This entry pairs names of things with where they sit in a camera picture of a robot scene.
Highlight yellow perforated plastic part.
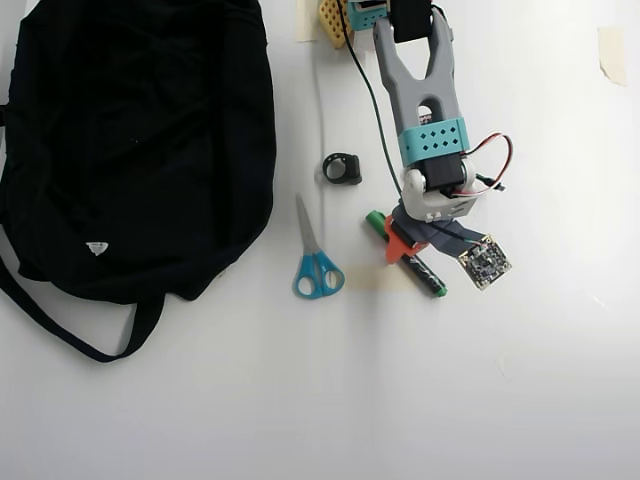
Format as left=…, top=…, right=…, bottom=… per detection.
left=317, top=0, right=349, bottom=52

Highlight green-capped black marker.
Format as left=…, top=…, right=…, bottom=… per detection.
left=365, top=209, right=448, bottom=300

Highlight camera circuit board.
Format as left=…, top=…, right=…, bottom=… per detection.
left=457, top=234, right=516, bottom=293

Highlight blue-handled scissors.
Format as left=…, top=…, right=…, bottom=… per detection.
left=291, top=193, right=346, bottom=301

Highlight black braided usb cable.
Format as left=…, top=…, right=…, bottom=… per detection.
left=475, top=172, right=507, bottom=194

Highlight beige masking tape piece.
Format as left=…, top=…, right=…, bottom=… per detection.
left=295, top=0, right=319, bottom=44
left=596, top=25, right=629, bottom=88

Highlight black fabric bag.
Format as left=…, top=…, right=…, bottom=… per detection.
left=0, top=0, right=278, bottom=364

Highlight long beige masking tape strip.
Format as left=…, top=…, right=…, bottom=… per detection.
left=343, top=264, right=417, bottom=293

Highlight black strap ring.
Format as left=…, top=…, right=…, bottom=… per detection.
left=321, top=151, right=363, bottom=187

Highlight red white black servo wires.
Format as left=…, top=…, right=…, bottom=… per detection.
left=451, top=131, right=516, bottom=200

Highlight grey-blue gripper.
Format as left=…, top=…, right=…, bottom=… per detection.
left=383, top=201, right=454, bottom=265

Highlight dark blue camera mount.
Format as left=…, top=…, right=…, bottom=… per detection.
left=430, top=221, right=484, bottom=252

